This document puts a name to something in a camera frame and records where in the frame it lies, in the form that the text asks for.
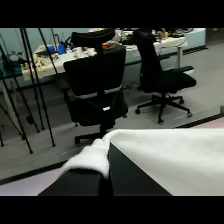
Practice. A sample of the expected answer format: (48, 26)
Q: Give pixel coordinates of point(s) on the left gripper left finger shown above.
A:
(80, 183)

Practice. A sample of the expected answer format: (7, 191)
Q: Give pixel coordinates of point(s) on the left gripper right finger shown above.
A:
(130, 176)

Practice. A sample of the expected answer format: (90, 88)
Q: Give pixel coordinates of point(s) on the white shirt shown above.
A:
(166, 156)

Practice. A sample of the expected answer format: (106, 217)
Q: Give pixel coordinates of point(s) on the black tripod stand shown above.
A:
(15, 113)
(40, 96)

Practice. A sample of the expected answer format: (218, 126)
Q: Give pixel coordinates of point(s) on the black office chair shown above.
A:
(96, 76)
(156, 76)

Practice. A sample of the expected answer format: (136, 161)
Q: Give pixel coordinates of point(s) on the white cluttered desk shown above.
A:
(53, 65)

